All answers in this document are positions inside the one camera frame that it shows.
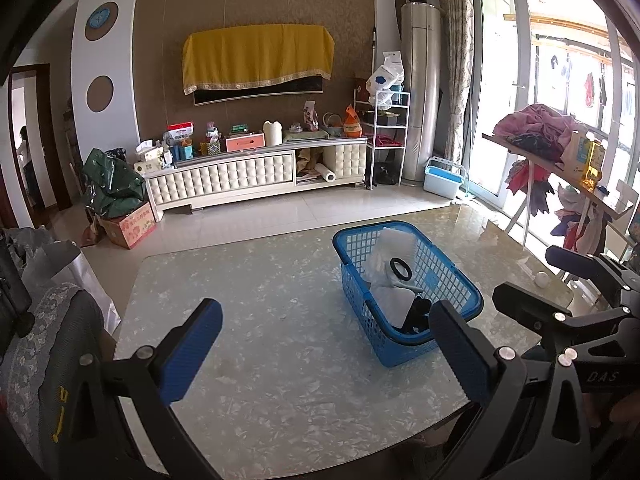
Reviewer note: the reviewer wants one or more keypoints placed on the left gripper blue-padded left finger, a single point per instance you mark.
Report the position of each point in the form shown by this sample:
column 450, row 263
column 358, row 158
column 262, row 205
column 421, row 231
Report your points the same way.
column 100, row 443

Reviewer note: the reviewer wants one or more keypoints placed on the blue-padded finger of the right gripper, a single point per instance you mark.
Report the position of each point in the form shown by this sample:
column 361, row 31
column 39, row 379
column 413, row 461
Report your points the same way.
column 535, row 309
column 605, row 273

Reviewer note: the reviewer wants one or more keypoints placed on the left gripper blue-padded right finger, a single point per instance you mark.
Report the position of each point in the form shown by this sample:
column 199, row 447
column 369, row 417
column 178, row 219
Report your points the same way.
column 529, row 421

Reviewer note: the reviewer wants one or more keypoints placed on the black plush toy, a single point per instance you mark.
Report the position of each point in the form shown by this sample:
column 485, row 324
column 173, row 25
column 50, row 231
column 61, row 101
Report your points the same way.
column 416, row 320

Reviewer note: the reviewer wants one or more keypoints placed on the white foam block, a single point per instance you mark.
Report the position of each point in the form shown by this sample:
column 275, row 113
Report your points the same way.
column 393, row 302

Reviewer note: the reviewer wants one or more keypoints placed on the light blue cloth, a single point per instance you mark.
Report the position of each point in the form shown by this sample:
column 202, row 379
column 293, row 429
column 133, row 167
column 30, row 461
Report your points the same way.
column 406, row 285

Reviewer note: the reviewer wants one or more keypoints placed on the clothes drying rack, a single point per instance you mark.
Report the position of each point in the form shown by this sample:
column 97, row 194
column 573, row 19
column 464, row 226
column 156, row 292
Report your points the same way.
column 595, row 209

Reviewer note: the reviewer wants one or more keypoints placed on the blue plastic laundry basket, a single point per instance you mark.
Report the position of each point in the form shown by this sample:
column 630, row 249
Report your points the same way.
column 433, row 271

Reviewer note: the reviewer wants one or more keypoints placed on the pink clothes pile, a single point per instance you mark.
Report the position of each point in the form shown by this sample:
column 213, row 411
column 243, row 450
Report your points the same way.
column 540, row 130

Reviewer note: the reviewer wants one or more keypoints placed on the cardboard box on floor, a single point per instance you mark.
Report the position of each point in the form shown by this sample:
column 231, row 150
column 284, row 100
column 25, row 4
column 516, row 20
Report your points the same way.
column 130, row 230

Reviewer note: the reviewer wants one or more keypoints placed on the blue white mop bucket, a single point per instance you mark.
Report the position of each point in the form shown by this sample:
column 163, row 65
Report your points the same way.
column 444, row 178

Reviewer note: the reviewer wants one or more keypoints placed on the dark green plastic bag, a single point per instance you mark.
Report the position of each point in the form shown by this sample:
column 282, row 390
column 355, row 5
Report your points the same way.
column 113, row 188

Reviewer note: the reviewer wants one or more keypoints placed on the white tufted TV cabinet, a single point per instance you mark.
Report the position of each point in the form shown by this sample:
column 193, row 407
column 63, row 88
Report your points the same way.
column 230, row 178

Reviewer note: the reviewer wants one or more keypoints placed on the white metal shelf rack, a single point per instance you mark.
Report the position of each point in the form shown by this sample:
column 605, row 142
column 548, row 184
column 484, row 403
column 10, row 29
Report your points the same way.
column 386, row 133

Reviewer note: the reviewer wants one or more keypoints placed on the white paper roll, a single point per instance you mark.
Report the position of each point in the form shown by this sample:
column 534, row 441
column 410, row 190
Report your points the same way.
column 324, row 172

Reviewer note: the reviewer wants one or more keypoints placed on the pink drawer box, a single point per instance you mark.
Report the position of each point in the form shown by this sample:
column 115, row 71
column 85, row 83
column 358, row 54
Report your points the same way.
column 244, row 142

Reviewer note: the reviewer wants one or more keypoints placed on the orange bag on cabinet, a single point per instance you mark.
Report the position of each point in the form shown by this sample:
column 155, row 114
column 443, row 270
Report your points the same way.
column 351, row 124

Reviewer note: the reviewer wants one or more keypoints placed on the white cylinder jar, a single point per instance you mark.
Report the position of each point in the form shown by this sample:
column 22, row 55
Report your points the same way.
column 273, row 133

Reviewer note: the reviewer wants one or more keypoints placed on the tall standing air conditioner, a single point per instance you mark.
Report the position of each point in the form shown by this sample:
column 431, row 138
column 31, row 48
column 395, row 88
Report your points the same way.
column 420, row 50

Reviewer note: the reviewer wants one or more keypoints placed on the patterned curtain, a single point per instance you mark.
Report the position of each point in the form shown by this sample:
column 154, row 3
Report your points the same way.
column 459, row 18

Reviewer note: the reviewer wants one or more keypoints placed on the round wall clock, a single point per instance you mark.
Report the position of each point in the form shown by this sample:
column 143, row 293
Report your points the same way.
column 101, row 21

